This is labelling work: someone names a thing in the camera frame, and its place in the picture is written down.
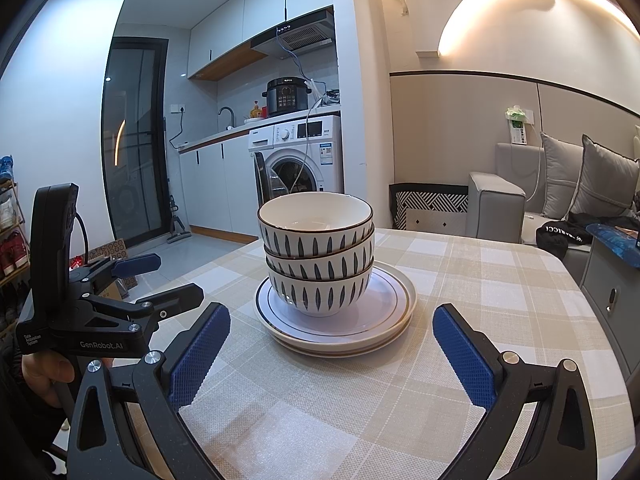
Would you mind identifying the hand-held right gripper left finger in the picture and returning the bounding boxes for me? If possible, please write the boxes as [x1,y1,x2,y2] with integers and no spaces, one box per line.
[66,302,232,480]

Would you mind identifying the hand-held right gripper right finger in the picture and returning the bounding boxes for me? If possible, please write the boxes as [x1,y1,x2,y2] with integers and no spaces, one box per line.
[432,302,598,480]

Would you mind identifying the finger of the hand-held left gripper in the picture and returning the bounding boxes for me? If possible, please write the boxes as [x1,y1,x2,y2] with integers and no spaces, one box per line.
[67,253,162,296]
[75,282,205,333]

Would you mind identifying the white plate with dark rim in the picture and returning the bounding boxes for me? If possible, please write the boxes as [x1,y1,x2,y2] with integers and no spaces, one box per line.
[255,266,417,343]

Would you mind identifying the cream ribbed plate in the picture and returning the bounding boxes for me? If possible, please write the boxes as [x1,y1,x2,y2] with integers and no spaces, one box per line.
[252,305,418,358]

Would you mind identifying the white bowl blue leaf pattern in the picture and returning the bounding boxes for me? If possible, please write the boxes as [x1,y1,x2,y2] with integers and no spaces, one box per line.
[263,230,376,281]
[257,192,375,256]
[267,260,373,318]

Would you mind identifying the person's left forearm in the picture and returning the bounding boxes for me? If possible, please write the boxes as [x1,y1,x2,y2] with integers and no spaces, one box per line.
[0,345,71,480]

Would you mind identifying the person's left hand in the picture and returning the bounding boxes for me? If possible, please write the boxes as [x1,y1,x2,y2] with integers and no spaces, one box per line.
[20,355,76,407]

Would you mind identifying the cardboard box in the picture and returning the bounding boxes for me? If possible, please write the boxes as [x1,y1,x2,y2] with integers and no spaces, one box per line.
[87,240,139,301]

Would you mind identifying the floor mop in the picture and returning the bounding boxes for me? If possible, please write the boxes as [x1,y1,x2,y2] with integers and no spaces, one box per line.
[165,177,193,245]

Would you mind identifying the beige checkered tablecloth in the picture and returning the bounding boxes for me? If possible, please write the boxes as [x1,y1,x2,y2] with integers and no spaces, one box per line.
[115,227,632,480]

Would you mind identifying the white kitchen counter cabinets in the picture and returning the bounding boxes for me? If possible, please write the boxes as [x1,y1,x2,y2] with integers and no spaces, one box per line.
[178,127,261,236]

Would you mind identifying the black garment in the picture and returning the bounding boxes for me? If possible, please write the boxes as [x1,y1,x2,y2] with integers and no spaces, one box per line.
[536,212,633,261]

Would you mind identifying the grey sofa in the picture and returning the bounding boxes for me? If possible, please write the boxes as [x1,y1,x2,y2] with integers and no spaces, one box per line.
[467,142,640,273]

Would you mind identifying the black white patterned basket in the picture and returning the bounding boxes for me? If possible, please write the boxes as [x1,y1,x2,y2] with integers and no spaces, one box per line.
[389,183,471,233]

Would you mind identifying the grey drawer cabinet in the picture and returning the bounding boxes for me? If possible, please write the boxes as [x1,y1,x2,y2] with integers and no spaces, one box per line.
[580,240,640,381]

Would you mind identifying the blue plastic bag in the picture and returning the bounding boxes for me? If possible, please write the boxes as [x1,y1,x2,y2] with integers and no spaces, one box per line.
[586,222,640,263]

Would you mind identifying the white washing machine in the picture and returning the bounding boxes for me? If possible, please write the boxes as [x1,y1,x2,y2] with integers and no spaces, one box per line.
[248,115,345,211]

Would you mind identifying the grey cushion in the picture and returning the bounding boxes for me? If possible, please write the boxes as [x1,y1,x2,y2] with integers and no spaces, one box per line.
[570,135,640,221]
[540,132,586,221]

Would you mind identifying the black pressure cooker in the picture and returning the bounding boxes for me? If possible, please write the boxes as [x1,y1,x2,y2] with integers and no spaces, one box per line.
[263,77,313,118]

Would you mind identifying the white upper cabinets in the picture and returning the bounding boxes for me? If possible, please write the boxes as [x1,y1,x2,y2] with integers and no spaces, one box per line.
[187,0,335,81]

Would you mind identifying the range hood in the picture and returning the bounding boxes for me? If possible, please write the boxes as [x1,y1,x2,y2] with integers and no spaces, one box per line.
[250,9,335,58]

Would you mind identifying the grey cable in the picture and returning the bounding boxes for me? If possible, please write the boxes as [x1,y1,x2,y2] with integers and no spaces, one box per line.
[287,97,326,196]

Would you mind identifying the white cable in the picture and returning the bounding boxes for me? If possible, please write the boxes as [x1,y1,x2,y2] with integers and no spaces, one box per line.
[527,127,546,211]

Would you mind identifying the green white wall packet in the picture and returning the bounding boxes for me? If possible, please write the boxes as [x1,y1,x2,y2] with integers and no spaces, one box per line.
[504,105,536,146]

